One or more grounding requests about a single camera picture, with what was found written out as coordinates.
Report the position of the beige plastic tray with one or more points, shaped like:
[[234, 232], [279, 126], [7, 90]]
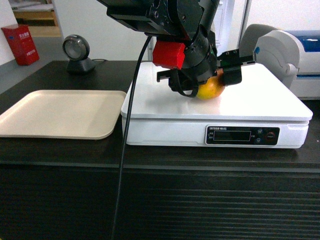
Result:
[[63, 114]]

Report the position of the dark red yellow mango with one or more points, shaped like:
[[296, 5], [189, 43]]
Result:
[[213, 87]]

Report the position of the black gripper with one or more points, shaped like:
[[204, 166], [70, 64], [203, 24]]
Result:
[[200, 64]]

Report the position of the white and blue label printer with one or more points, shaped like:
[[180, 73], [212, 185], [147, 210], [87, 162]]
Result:
[[293, 56]]

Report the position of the wooden pallet shelf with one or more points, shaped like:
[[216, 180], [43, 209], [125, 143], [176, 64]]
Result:
[[39, 15]]

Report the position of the red wrist camera box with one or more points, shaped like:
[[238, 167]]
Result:
[[168, 54]]

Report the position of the black round barcode scanner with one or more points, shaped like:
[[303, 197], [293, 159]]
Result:
[[77, 49]]

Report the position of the white receipt printer kiosk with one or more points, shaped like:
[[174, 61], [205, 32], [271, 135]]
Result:
[[225, 25]]

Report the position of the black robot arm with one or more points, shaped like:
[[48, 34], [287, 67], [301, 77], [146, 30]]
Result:
[[185, 45]]

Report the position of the white checkout scale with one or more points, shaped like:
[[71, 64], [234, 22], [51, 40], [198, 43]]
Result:
[[259, 112]]

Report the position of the red fire extinguisher box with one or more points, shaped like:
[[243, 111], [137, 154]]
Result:
[[21, 44]]

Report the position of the black checkout counter cabinet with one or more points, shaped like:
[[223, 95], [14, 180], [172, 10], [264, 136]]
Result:
[[65, 189]]

